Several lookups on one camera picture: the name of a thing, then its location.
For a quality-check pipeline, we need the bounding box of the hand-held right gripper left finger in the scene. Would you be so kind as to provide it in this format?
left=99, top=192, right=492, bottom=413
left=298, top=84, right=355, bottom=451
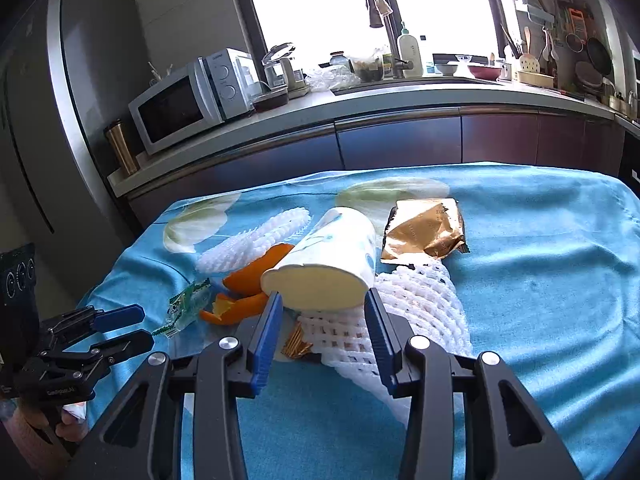
left=71, top=291, right=286, bottom=480

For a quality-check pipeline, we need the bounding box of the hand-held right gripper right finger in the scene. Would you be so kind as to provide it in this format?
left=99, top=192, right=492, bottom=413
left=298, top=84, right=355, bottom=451
left=364, top=287, right=584, bottom=480

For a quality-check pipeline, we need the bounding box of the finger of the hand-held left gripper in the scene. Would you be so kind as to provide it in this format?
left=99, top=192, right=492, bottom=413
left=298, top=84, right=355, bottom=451
left=47, top=304, right=146, bottom=345
left=44, top=330, right=155, bottom=379

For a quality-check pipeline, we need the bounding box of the large white foam fruit net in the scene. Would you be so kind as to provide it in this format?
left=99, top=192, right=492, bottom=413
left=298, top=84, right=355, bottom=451
left=295, top=257, right=473, bottom=428

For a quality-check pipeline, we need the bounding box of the white paper cup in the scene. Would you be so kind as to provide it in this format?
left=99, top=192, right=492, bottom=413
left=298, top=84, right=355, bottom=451
left=261, top=206, right=377, bottom=311

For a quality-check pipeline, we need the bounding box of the gold foil wrapper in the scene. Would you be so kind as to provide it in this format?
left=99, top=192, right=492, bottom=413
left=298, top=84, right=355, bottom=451
left=380, top=197, right=471, bottom=263

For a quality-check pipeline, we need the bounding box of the person's left forearm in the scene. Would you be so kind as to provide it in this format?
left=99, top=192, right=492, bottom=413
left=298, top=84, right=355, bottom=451
left=0, top=399, right=72, bottom=468

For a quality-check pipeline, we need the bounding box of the person's left hand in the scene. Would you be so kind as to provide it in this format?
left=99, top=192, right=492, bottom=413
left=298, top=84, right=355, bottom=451
left=55, top=409, right=91, bottom=444

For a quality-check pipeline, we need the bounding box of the small gold ridged wrapper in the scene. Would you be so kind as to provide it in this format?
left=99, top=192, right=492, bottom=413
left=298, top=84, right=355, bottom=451
left=282, top=321, right=313, bottom=361

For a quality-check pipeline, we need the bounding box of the orange peel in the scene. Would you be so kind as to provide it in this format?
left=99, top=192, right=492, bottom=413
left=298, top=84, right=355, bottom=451
left=200, top=291, right=271, bottom=326
left=222, top=243, right=296, bottom=295

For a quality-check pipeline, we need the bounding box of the green candy wrapper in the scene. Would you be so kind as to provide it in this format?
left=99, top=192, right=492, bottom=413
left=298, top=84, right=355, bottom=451
left=152, top=278, right=213, bottom=337

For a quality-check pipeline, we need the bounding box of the small white foam fruit net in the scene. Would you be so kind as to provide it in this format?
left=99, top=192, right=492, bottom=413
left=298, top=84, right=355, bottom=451
left=195, top=206, right=312, bottom=275

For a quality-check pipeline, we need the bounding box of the blue floral tablecloth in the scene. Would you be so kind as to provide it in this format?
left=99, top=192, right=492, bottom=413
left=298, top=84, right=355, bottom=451
left=75, top=160, right=640, bottom=480

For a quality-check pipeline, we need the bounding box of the gold metal tumbler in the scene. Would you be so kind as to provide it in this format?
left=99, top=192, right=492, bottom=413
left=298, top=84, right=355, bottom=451
left=103, top=119, right=140, bottom=177

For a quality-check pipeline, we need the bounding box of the grey refrigerator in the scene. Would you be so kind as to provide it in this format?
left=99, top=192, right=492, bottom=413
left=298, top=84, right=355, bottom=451
left=0, top=0, right=151, bottom=286

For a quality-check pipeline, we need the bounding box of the kitchen counter with dark cabinets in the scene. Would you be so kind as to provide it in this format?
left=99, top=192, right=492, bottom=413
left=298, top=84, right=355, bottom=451
left=106, top=75, right=640, bottom=231

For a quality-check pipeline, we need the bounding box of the white microwave oven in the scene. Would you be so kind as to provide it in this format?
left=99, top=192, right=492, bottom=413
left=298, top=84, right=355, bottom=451
left=128, top=48, right=261, bottom=156

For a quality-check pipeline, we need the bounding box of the dark rectangular dish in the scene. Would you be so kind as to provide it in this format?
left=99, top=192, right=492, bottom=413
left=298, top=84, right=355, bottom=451
left=251, top=87, right=290, bottom=112

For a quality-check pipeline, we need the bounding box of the clear plastic bag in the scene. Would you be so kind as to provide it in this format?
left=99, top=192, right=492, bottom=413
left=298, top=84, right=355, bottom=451
left=305, top=67, right=361, bottom=92

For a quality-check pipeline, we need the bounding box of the glass electric kettle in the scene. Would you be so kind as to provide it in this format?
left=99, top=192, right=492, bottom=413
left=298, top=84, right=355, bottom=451
left=261, top=42, right=310, bottom=100

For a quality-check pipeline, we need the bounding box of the glass jar with dark contents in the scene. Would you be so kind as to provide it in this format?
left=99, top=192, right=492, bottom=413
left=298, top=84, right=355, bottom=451
left=350, top=52, right=386, bottom=82

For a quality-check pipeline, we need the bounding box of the white soap pump bottle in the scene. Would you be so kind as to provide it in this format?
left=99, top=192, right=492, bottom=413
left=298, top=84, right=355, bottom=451
left=397, top=22, right=425, bottom=79

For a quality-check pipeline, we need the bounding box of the cream utensil holder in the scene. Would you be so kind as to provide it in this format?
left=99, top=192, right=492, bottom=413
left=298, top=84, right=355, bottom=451
left=517, top=52, right=556, bottom=88

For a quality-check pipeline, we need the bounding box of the metal kitchen faucet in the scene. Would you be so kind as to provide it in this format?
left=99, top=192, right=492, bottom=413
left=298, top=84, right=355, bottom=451
left=363, top=0, right=415, bottom=80

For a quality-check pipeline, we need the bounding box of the kitchen window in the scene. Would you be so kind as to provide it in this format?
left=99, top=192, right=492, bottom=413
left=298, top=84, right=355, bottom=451
left=240, top=0, right=506, bottom=68

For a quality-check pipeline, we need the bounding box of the hanging black frying pan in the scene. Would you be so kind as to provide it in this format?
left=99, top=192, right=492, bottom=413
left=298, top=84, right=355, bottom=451
left=586, top=35, right=613, bottom=76

